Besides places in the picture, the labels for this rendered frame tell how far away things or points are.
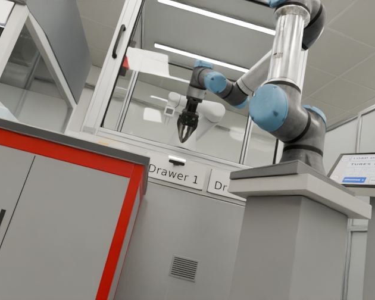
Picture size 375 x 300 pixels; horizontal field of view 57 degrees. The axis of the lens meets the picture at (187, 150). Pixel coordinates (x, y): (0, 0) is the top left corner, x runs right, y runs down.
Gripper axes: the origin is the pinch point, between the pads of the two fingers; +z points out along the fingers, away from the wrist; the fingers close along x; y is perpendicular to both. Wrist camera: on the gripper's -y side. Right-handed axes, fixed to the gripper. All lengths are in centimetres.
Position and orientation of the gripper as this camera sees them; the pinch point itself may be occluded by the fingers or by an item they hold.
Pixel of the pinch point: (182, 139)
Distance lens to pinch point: 153.6
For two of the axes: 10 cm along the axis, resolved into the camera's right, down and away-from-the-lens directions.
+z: -2.6, 9.1, 3.1
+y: -0.2, 3.2, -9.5
